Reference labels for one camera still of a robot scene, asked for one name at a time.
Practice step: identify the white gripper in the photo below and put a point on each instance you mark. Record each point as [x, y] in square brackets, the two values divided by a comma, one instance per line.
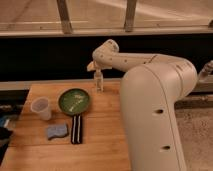
[93, 66]

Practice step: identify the clear plastic bottle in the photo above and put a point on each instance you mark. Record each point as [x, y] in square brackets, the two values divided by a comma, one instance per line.
[98, 78]

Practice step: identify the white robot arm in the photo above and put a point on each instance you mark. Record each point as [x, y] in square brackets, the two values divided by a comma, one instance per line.
[151, 85]

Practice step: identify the green round plate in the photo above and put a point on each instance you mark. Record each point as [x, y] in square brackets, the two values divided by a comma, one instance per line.
[74, 101]

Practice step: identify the clear plastic cup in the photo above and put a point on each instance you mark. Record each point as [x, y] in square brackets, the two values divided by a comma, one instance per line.
[41, 106]

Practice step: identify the black striped bar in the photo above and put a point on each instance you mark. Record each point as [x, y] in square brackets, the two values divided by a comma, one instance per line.
[76, 131]

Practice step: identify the blue sponge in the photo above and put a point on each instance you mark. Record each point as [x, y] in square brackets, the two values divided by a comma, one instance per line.
[56, 131]

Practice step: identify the dark objects at left edge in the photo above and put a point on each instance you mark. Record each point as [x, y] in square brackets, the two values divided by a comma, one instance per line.
[5, 135]

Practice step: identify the grey fixture at right edge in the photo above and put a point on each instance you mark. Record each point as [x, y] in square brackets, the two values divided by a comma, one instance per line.
[205, 71]

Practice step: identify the metal frame post left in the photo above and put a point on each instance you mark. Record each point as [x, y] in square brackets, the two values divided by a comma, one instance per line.
[64, 16]

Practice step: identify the metal frame post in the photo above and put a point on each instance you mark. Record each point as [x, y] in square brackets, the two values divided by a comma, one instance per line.
[64, 16]
[130, 15]

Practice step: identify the metal frame post right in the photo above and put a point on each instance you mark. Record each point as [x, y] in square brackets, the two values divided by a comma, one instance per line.
[130, 15]

